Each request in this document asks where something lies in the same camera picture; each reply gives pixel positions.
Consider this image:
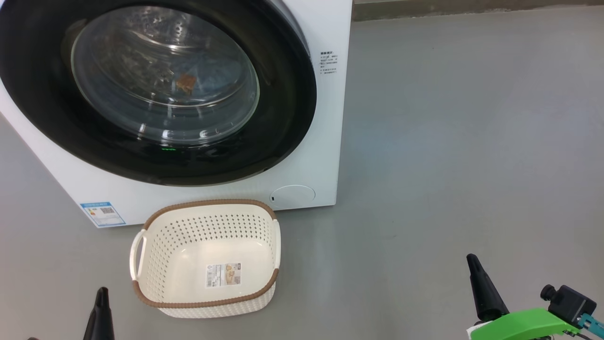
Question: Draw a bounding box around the cream basket with brown rim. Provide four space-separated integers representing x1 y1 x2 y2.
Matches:
129 199 282 319

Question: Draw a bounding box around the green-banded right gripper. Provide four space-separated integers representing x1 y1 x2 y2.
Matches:
466 254 581 340

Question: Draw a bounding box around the teal connector with black cable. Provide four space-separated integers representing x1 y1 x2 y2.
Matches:
577 313 604 340

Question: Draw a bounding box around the round white filter cover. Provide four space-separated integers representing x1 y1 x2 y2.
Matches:
269 185 316 206

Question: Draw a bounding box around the white front-load washing machine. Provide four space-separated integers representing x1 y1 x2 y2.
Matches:
0 0 353 229

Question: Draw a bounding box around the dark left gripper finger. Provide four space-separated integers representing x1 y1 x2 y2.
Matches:
83 287 115 340

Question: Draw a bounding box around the paper label inside basket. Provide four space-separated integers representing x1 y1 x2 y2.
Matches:
205 263 242 289

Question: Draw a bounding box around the black round glass washer door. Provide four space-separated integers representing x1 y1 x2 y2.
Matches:
0 0 318 187

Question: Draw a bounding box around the blue energy label sticker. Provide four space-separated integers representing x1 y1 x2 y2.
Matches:
80 202 126 228

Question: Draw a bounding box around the blue garment with orange patches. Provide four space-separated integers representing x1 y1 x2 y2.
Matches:
175 47 251 97

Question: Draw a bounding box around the stainless steel washer drum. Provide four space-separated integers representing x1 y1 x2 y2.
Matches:
78 7 251 109

